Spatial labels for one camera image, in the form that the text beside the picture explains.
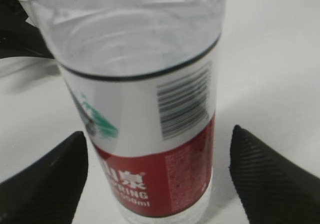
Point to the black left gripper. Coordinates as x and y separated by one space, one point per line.
19 38

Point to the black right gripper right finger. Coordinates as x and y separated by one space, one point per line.
272 189

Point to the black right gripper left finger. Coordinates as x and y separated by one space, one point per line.
48 191

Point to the clear water bottle red label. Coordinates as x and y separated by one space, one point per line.
143 74

